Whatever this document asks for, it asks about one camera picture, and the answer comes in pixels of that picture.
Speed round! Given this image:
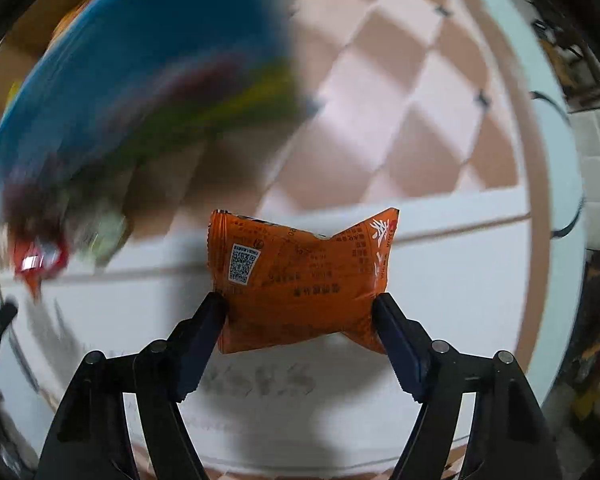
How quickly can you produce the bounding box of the checkered pink brown tablecloth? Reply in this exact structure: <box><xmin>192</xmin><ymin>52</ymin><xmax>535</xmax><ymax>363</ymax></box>
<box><xmin>0</xmin><ymin>0</ymin><xmax>553</xmax><ymax>479</ymax></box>

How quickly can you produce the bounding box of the cardboard box with blue print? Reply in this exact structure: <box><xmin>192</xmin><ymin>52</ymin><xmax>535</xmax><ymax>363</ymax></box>
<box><xmin>0</xmin><ymin>0</ymin><xmax>303</xmax><ymax>223</ymax></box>

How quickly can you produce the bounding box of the dark red snack packet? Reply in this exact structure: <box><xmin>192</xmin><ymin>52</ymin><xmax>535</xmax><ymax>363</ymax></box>
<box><xmin>12</xmin><ymin>237</ymin><xmax>69</xmax><ymax>301</ymax></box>

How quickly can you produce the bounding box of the small orange snack packet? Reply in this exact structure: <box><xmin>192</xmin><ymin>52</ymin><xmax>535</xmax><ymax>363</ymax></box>
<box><xmin>207</xmin><ymin>208</ymin><xmax>399</xmax><ymax>354</ymax></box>

